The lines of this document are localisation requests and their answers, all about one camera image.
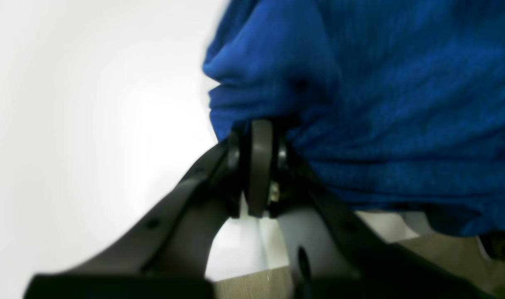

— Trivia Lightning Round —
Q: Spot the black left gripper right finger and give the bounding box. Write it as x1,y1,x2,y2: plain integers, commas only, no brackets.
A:
269,121,492,299

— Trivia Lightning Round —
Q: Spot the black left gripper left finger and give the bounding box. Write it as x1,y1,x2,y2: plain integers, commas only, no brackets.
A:
24,120,274,299

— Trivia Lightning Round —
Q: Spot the blue long-sleeve shirt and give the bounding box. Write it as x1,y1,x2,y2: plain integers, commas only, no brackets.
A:
202,0,505,236

